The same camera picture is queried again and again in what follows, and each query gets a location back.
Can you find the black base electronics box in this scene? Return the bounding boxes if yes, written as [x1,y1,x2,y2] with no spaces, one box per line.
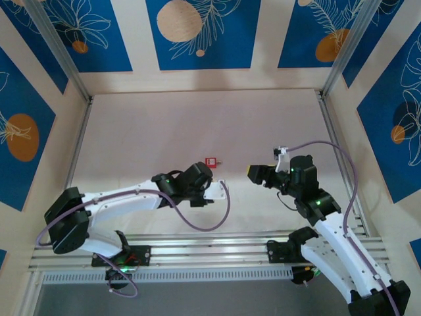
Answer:
[291,265,316,286]
[105,267,133,291]

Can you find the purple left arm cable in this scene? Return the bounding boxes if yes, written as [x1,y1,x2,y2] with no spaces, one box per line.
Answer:
[35,180,231,299]

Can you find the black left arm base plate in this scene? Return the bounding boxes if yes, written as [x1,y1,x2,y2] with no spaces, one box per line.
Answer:
[91,245,151,267]

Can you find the white slotted cable duct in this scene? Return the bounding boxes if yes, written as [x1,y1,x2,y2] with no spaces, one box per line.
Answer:
[41,267,294,284]

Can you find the aluminium rail beam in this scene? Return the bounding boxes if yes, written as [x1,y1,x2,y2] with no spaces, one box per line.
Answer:
[28,230,393,273]

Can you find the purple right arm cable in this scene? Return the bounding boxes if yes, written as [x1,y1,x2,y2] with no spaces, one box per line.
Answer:
[288,140,401,316]

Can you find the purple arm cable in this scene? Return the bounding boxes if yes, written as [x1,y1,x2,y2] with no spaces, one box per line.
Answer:
[35,180,231,299]
[288,140,401,316]

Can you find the aluminium frame post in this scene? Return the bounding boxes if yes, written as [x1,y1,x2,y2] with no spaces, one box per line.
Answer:
[24,0,93,103]
[321,0,385,99]

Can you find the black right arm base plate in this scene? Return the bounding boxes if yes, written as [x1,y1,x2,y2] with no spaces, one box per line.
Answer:
[266,240,297,264]

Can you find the aluminium table side rail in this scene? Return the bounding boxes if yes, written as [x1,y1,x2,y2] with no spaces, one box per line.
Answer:
[317,90,369,236]
[49,95,95,244]

